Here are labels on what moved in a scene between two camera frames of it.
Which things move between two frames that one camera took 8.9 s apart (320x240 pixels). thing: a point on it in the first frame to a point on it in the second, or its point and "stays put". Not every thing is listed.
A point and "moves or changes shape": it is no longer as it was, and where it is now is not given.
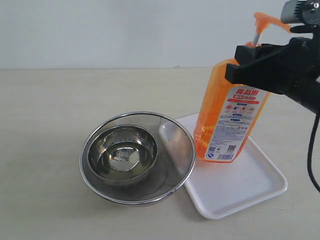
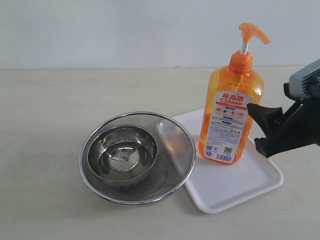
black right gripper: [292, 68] to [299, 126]
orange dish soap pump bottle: [229, 110] moves or changes shape
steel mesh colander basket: [137, 158] stays put
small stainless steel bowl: [123, 155] stays put
